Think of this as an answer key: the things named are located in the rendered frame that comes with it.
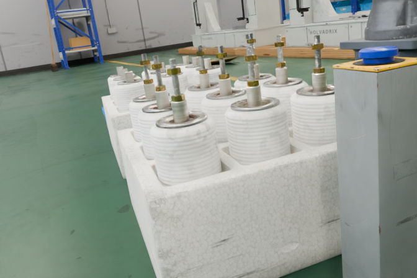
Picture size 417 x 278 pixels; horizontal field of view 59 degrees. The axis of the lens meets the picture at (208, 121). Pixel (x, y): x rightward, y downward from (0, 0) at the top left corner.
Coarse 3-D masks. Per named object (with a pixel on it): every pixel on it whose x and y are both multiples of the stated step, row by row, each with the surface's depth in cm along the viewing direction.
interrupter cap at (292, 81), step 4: (272, 80) 74; (288, 80) 72; (292, 80) 71; (296, 80) 70; (300, 80) 69; (264, 84) 70; (268, 84) 70; (272, 84) 69; (276, 84) 68; (280, 84) 68; (284, 84) 67; (288, 84) 67; (292, 84) 67; (296, 84) 67
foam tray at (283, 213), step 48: (336, 144) 55; (144, 192) 48; (192, 192) 47; (240, 192) 50; (288, 192) 52; (336, 192) 55; (144, 240) 69; (192, 240) 49; (240, 240) 51; (288, 240) 54; (336, 240) 57
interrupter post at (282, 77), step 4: (276, 68) 70; (280, 68) 69; (284, 68) 69; (276, 72) 70; (280, 72) 69; (284, 72) 69; (276, 76) 70; (280, 76) 69; (284, 76) 69; (276, 80) 70; (280, 80) 69; (284, 80) 69
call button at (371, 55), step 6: (366, 48) 41; (372, 48) 40; (378, 48) 40; (384, 48) 39; (390, 48) 39; (396, 48) 39; (360, 54) 41; (366, 54) 40; (372, 54) 39; (378, 54) 39; (384, 54) 39; (390, 54) 39; (396, 54) 39; (366, 60) 40; (372, 60) 40; (378, 60) 40; (384, 60) 39; (390, 60) 40
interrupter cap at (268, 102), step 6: (234, 102) 58; (240, 102) 58; (246, 102) 58; (264, 102) 57; (270, 102) 55; (276, 102) 54; (234, 108) 55; (240, 108) 54; (246, 108) 54; (252, 108) 53; (258, 108) 53; (264, 108) 53; (270, 108) 53
